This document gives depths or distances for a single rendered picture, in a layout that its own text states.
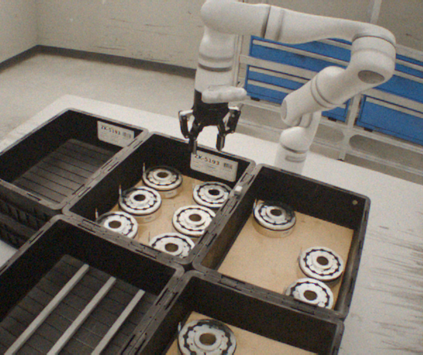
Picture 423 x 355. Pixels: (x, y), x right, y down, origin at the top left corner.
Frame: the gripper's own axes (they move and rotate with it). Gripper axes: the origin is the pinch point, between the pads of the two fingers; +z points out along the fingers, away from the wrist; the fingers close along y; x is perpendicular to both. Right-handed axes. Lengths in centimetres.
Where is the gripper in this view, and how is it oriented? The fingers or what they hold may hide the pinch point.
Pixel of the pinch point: (206, 145)
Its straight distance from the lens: 96.7
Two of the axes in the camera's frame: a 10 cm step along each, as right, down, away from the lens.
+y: -9.3, 1.4, -3.5
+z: -0.9, 8.1, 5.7
